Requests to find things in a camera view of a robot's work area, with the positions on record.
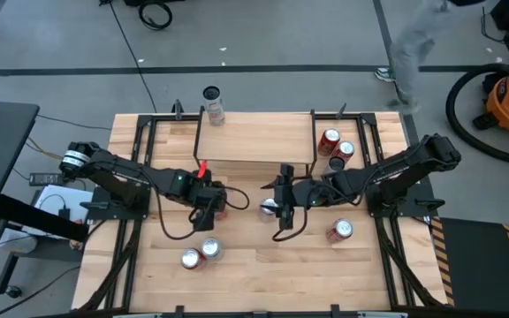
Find black desk crossbar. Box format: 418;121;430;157
0;193;90;243

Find black power adapter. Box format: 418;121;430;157
28;172;65;187

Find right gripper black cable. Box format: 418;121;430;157
271;205;308;243

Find black wire shelf rack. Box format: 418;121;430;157
192;104;319;178

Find tall slim white can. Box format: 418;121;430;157
323;156;346;177
201;85;226;127

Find person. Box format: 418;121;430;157
374;0;488;117

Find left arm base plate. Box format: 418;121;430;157
80;185;152;221

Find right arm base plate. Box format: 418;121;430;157
364;183;445;218

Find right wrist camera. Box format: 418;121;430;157
296;178;322;202

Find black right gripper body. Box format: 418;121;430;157
279;163;304;231

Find white paper sheet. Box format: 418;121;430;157
33;184;93;235

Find long black floor cable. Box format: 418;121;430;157
108;0;158;113

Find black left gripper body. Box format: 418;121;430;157
191;178;218;232

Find silver Diet Coke can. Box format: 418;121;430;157
257;197;281;223
200;237;224;261

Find coiled black cable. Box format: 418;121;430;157
137;1;174;32

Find white bag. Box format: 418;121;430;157
0;228;39;255

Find black mat hazard stripes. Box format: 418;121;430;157
430;216;509;315

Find black metal table frame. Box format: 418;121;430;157
72;99;450;318

